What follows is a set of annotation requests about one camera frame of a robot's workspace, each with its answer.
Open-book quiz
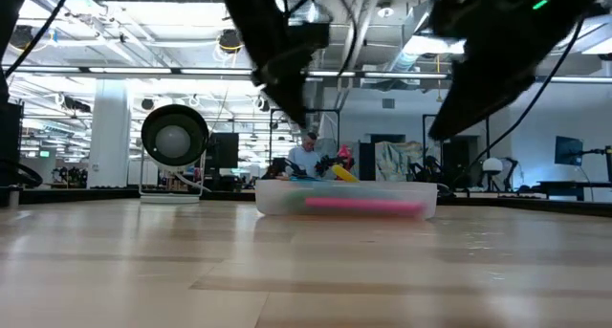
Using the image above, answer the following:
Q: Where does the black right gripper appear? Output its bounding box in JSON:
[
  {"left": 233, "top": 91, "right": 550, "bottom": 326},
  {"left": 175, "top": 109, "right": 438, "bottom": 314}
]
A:
[{"left": 428, "top": 0, "right": 575, "bottom": 141}]

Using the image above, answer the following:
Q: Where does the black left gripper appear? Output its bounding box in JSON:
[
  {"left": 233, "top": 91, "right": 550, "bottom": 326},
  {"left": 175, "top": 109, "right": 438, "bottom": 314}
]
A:
[{"left": 217, "top": 0, "right": 331, "bottom": 128}]

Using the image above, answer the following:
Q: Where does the yellow highlighter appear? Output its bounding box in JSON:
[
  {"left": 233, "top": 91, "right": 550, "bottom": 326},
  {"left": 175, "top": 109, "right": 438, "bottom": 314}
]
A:
[{"left": 331, "top": 164, "right": 361, "bottom": 184}]

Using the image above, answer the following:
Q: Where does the clear plastic supply box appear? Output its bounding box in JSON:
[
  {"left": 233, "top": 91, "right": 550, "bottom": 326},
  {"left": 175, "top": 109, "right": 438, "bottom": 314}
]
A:
[{"left": 254, "top": 179, "right": 439, "bottom": 222}]

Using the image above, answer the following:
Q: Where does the pink highlighter pen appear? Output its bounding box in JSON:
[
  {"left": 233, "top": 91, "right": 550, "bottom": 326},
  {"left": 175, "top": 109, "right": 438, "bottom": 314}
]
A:
[{"left": 304, "top": 196, "right": 427, "bottom": 213}]

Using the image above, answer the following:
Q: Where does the person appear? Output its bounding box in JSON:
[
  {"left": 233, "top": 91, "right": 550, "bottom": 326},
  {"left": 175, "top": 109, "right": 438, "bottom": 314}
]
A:
[{"left": 285, "top": 131, "right": 331, "bottom": 180}]

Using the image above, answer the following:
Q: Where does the white globe lamp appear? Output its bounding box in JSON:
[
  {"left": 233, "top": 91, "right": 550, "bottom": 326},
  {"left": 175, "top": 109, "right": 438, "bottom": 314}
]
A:
[{"left": 481, "top": 157, "right": 504, "bottom": 176}]

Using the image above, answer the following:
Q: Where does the red background robot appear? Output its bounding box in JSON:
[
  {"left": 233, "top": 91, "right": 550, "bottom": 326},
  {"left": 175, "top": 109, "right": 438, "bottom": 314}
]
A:
[{"left": 334, "top": 143, "right": 356, "bottom": 171}]

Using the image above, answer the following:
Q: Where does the black background cabinet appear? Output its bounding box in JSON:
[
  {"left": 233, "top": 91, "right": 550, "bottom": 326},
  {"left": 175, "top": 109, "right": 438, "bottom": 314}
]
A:
[{"left": 208, "top": 132, "right": 240, "bottom": 176}]

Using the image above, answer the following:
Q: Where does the teal patterned cloth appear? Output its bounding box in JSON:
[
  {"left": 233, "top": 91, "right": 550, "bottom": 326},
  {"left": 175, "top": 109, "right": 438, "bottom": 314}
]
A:
[{"left": 375, "top": 140, "right": 426, "bottom": 182}]

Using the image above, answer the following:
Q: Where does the black background table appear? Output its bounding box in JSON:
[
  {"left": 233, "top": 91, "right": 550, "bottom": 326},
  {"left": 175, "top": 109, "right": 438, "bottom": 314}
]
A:
[{"left": 511, "top": 179, "right": 612, "bottom": 201}]

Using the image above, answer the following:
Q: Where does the white pillar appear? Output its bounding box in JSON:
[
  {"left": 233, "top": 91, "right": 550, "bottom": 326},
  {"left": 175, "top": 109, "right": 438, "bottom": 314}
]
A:
[{"left": 87, "top": 78, "right": 131, "bottom": 189}]

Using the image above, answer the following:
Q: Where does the black side panel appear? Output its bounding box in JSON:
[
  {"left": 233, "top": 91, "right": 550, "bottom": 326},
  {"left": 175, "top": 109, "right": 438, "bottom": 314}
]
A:
[{"left": 0, "top": 101, "right": 24, "bottom": 188}]

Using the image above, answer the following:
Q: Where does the yellow hanging cord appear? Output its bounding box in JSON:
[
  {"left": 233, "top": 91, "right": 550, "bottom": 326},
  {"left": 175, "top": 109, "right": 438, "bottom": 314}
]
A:
[{"left": 434, "top": 55, "right": 445, "bottom": 104}]

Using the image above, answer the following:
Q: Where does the black background rig frame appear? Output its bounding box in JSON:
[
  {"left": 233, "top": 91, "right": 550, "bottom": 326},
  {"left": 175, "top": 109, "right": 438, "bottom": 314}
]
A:
[{"left": 269, "top": 107, "right": 341, "bottom": 152}]

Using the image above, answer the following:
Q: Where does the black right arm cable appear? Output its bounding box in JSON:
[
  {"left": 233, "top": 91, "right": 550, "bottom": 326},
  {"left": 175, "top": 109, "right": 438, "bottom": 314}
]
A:
[{"left": 453, "top": 19, "right": 585, "bottom": 188}]

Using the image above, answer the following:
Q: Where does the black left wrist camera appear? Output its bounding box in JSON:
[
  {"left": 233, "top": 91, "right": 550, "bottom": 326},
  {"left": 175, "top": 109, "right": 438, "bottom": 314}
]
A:
[{"left": 299, "top": 20, "right": 332, "bottom": 50}]

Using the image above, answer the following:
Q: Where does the dark wall monitor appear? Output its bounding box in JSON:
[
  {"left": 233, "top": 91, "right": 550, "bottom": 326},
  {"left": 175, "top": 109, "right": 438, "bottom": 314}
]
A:
[{"left": 554, "top": 136, "right": 584, "bottom": 167}]

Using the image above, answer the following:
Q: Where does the black aluminium table frame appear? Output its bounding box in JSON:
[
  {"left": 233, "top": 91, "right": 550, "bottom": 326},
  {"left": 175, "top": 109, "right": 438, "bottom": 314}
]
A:
[{"left": 0, "top": 186, "right": 612, "bottom": 219}]

